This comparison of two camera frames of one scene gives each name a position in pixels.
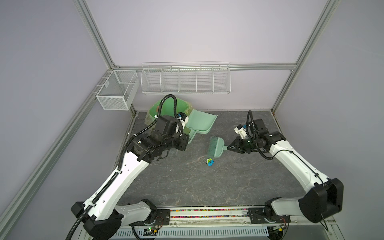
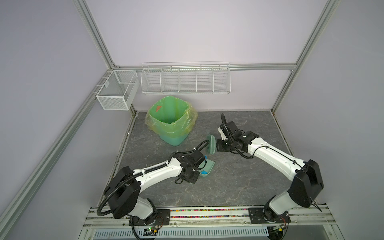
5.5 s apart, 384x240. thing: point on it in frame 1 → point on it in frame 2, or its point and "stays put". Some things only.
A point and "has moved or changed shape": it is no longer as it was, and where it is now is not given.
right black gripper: (237, 143) → (219, 146)
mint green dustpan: (200, 121) → (205, 167)
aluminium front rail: (227, 216) stays put
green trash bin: (168, 109) stays put
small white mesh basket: (119, 90) stays put
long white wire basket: (186, 78) stays put
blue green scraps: (210, 162) → (204, 172)
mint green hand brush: (216, 147) has moved or changed shape
